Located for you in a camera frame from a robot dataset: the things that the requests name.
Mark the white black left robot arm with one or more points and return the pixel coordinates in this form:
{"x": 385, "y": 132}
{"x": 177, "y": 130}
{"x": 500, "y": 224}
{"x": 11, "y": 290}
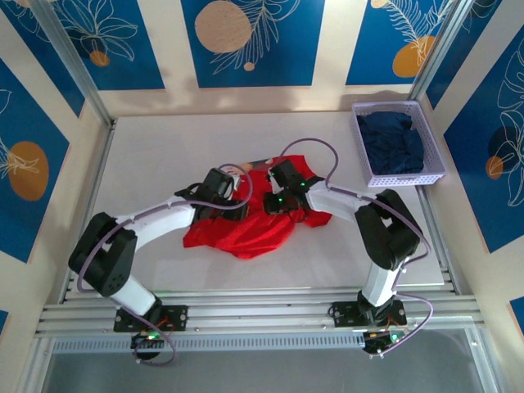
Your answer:
{"x": 163, "y": 221}

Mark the blue panel with orange oval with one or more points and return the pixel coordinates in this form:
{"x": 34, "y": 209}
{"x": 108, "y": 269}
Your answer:
{"x": 32, "y": 131}

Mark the blue floral wall panel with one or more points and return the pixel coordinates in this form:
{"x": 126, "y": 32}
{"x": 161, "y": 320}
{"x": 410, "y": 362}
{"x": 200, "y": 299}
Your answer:
{"x": 143, "y": 49}
{"x": 41, "y": 53}
{"x": 458, "y": 53}
{"x": 376, "y": 41}
{"x": 491, "y": 184}

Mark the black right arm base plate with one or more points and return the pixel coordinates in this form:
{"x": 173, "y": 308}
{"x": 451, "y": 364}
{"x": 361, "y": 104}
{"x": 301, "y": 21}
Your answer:
{"x": 344, "y": 313}

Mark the red t-shirt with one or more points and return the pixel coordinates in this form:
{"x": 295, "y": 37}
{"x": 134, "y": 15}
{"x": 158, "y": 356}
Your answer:
{"x": 254, "y": 237}

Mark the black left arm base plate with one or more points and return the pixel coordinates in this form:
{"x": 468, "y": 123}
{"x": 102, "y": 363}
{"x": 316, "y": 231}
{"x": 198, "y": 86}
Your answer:
{"x": 176, "y": 317}

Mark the aluminium base frame rails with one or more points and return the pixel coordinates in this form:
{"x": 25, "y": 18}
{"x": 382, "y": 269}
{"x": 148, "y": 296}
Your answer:
{"x": 254, "y": 315}

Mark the blue panel with peach circle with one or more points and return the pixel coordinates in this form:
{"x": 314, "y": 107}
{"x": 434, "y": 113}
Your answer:
{"x": 286, "y": 53}

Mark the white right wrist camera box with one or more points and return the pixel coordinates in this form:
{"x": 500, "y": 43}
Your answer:
{"x": 273, "y": 184}

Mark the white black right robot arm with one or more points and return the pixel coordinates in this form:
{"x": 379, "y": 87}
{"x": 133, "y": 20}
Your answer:
{"x": 335, "y": 202}

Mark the lavender perforated plastic basket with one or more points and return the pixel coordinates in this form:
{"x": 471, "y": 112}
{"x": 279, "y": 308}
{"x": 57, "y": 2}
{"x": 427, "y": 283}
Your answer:
{"x": 430, "y": 139}

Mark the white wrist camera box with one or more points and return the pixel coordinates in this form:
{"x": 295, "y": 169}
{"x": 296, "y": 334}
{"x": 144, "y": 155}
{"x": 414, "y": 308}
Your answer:
{"x": 273, "y": 184}
{"x": 238, "y": 180}

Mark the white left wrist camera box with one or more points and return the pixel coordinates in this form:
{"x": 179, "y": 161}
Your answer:
{"x": 238, "y": 180}

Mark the navy blue cloth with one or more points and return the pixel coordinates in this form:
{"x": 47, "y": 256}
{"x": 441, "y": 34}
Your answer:
{"x": 389, "y": 139}

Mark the aluminium frame post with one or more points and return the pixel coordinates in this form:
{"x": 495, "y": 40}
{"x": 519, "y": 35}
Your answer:
{"x": 78, "y": 69}
{"x": 438, "y": 49}

